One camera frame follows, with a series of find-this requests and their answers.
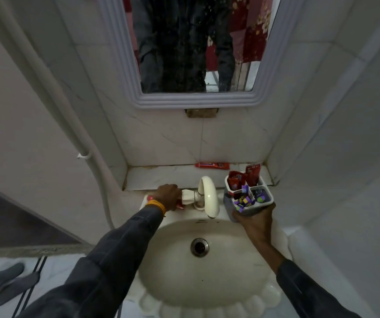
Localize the person's right hand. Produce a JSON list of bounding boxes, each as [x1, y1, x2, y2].
[[232, 202, 277, 249]]

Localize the person's left hand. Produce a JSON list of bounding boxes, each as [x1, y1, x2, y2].
[[150, 184, 183, 211]]

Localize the grey compartment holder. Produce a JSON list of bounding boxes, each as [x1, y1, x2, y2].
[[223, 174, 275, 223]]

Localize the person's left forearm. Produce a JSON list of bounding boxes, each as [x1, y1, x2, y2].
[[17, 206, 165, 318]]

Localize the person's right forearm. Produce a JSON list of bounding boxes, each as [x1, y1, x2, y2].
[[265, 241, 362, 318]]

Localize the white fluted tap knob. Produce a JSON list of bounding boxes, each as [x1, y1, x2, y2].
[[181, 189, 198, 206]]

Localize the pile of purple yellow packets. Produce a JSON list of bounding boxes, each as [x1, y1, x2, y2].
[[233, 185, 256, 213]]

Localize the yellow wristband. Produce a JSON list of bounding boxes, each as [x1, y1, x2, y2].
[[145, 199, 167, 217]]

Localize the white faucet spout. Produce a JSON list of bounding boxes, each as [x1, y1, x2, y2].
[[193, 176, 220, 219]]

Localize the red sachet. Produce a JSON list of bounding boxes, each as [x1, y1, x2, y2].
[[228, 171, 247, 192], [245, 163, 262, 188]]

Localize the red toothpaste tube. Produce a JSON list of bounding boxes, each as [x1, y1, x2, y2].
[[195, 162, 230, 170]]

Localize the metal sink drain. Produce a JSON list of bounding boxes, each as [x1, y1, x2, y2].
[[190, 238, 210, 258]]

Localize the cream shell-edged sink basin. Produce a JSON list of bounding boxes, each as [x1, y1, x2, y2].
[[123, 191, 294, 318]]

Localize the white framed wall mirror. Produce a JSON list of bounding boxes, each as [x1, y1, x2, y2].
[[95, 0, 307, 110]]

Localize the white wall pipe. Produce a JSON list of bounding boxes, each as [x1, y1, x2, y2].
[[0, 0, 116, 230]]

